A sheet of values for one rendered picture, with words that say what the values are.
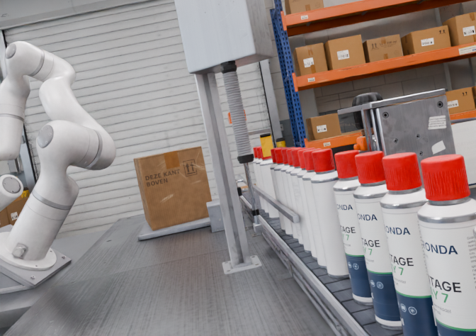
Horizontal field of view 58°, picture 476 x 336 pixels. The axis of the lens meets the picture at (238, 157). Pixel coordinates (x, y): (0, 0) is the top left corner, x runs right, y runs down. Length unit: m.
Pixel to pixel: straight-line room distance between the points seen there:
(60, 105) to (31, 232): 0.38
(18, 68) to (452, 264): 1.39
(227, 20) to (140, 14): 4.71
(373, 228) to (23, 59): 1.26
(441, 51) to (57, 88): 4.26
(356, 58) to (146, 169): 3.60
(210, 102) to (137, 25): 4.62
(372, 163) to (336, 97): 5.06
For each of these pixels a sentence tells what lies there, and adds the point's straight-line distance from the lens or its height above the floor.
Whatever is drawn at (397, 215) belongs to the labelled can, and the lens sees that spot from 0.45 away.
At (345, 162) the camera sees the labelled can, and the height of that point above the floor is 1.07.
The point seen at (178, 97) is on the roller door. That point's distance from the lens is 5.36.
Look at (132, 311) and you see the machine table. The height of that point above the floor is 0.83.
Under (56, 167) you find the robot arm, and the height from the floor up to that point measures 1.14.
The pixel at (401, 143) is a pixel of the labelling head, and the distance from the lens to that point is 0.63.
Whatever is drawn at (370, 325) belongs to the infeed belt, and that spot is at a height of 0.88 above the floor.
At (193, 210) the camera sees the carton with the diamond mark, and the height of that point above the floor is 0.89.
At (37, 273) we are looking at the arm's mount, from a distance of 1.39.
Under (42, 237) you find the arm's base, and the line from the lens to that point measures 1.38.
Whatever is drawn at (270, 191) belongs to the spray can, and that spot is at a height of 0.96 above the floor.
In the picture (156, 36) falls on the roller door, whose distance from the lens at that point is 5.51.
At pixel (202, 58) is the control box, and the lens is 0.94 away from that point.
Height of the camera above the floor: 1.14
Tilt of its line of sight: 3 degrees down
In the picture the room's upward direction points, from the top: 11 degrees counter-clockwise
